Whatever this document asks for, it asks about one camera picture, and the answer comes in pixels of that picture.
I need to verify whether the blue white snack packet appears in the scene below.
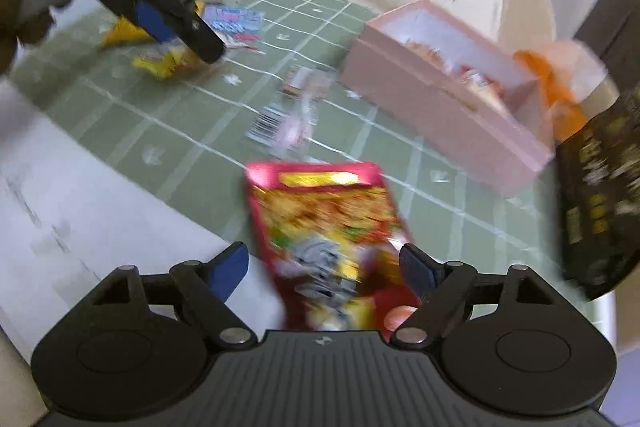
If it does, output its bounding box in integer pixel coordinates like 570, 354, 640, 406
202, 4, 264, 49

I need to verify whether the red snack packet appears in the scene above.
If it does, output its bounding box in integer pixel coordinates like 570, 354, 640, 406
245, 161, 419, 338

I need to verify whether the clear barcode snack packet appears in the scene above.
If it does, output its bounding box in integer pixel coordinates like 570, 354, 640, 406
245, 65, 336, 160

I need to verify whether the yellow snack packet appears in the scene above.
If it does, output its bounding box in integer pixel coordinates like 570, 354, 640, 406
131, 46, 203, 79

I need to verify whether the yellow triangular wrapper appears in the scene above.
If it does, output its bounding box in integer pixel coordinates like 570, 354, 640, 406
100, 17, 153, 48

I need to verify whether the green grid tablecloth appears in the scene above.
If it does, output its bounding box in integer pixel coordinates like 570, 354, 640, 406
9, 0, 560, 277

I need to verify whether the pink cardboard box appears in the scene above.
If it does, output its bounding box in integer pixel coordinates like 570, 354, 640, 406
340, 1, 554, 197

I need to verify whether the black plum snack bag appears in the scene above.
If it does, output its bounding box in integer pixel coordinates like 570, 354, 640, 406
555, 89, 639, 300

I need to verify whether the orange tissue pack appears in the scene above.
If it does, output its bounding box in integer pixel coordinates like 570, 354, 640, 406
513, 40, 608, 144

